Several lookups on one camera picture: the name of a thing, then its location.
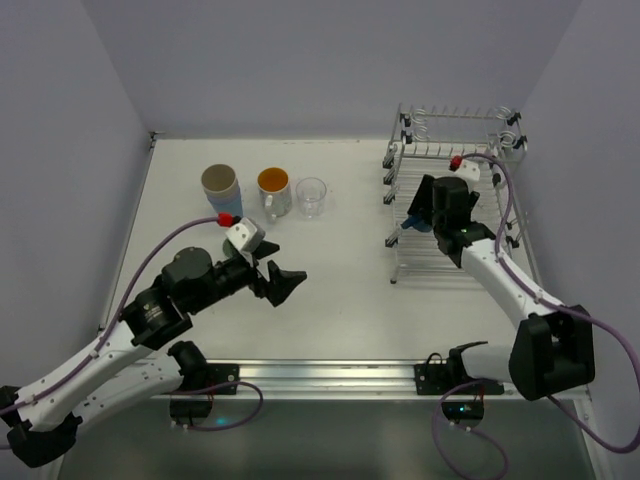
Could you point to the right black controller box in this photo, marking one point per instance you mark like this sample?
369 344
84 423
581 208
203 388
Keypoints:
459 411

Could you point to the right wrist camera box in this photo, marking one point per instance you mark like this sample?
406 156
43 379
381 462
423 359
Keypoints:
469 171

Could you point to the black controller box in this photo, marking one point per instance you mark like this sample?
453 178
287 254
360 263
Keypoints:
192 412
459 411

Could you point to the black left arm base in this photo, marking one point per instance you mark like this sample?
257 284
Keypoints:
185 371

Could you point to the aluminium mounting rail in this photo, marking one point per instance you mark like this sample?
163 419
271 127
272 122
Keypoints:
330 379

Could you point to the silver metal dish rack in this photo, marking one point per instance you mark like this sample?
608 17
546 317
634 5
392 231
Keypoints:
425 141

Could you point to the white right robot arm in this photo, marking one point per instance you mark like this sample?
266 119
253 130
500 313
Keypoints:
553 346

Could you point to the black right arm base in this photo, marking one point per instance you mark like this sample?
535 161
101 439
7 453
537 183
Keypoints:
476 368

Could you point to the light blue plastic cup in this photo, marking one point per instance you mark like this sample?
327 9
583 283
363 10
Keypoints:
234 208

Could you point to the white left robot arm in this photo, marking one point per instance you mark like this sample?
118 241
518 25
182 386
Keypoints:
141 357

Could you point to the beige plastic cup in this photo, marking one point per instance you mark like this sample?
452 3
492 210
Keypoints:
219 180

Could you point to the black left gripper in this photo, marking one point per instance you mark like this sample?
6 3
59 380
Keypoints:
258 279

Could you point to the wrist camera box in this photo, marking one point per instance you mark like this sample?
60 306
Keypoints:
469 171
245 235

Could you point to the dark blue ceramic mug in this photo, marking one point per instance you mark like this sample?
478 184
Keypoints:
417 223

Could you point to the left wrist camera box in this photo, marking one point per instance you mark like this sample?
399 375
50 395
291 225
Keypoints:
245 235

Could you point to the light green plastic cup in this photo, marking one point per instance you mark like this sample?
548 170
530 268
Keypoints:
228 249

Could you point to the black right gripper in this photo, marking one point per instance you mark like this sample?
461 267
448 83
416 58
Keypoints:
422 198

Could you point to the lavender plastic cup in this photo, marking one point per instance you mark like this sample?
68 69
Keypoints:
223 197

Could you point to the left black controller box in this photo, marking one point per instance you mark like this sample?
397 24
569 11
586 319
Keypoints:
192 412

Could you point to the clear glass tumbler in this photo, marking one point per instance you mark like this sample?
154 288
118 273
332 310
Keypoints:
311 195

